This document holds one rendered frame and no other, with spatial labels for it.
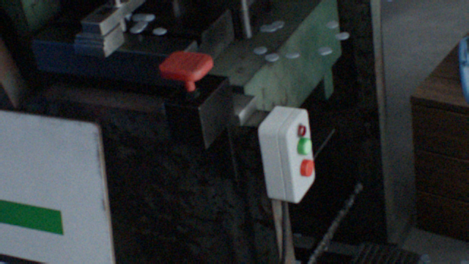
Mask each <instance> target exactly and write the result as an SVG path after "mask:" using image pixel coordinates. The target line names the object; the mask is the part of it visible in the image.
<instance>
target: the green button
mask: <svg viewBox="0 0 469 264"><path fill-rule="evenodd" d="M307 141H311V140H310V138H308V137H301V138H299V140H298V145H297V152H298V155H304V156H307V155H308V154H309V153H310V152H309V153H306V142H307Z"/></svg>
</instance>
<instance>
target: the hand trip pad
mask: <svg viewBox="0 0 469 264"><path fill-rule="evenodd" d="M212 66H213V60H212V57H211V56H209V55H206V54H195V53H187V52H177V53H176V52H174V53H173V54H171V55H169V56H168V57H167V58H166V59H165V60H164V61H163V62H161V63H160V64H159V66H158V75H159V76H160V77H161V78H164V79H170V80H177V81H182V82H183V86H184V90H185V91H192V90H194V89H195V86H194V81H197V80H200V79H201V78H202V77H203V76H204V75H205V74H206V73H207V72H208V71H209V70H210V68H211V67H212Z"/></svg>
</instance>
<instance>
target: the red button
mask: <svg viewBox="0 0 469 264"><path fill-rule="evenodd" d="M313 168H314V163H313V161H312V160H311V159H304V160H303V161H302V163H301V166H300V173H301V176H302V177H311V174H312V172H313Z"/></svg>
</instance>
